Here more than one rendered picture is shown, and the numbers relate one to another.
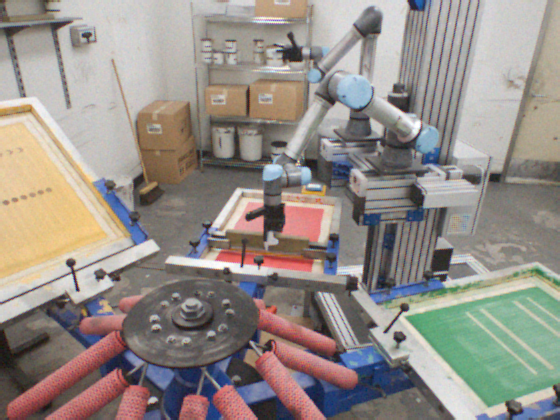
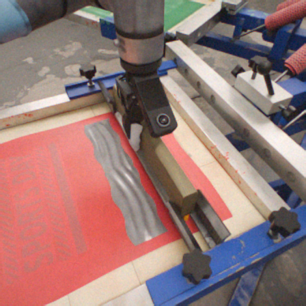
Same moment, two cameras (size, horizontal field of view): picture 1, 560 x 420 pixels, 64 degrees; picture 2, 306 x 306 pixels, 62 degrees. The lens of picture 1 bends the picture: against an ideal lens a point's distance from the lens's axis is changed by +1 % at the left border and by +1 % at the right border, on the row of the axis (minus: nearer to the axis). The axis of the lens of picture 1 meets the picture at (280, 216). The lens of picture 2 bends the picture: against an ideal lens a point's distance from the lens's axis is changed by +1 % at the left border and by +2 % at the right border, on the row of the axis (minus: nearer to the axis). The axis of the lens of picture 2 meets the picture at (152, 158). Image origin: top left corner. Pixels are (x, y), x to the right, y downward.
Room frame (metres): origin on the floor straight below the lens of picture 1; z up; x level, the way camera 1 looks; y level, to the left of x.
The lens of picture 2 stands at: (1.83, 0.38, 1.43)
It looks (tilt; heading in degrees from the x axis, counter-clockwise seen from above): 50 degrees down; 236
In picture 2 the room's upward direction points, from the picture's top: straight up
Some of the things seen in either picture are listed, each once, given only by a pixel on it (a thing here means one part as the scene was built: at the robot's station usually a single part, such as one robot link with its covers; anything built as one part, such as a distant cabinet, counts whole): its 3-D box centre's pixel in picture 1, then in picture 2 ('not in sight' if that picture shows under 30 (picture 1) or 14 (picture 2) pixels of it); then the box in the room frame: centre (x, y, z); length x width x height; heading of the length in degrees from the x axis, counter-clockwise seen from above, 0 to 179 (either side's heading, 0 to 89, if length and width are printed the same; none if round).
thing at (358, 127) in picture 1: (358, 124); not in sight; (2.47, -0.43, 1.31); 0.15 x 0.15 x 0.10
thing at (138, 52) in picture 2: (272, 197); (138, 43); (1.62, 0.04, 1.23); 0.08 x 0.08 x 0.05
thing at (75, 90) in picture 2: (331, 262); (119, 87); (1.55, -0.21, 0.97); 0.30 x 0.05 x 0.07; 171
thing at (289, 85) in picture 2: (246, 292); (273, 99); (1.28, 0.11, 1.02); 0.17 x 0.06 x 0.05; 171
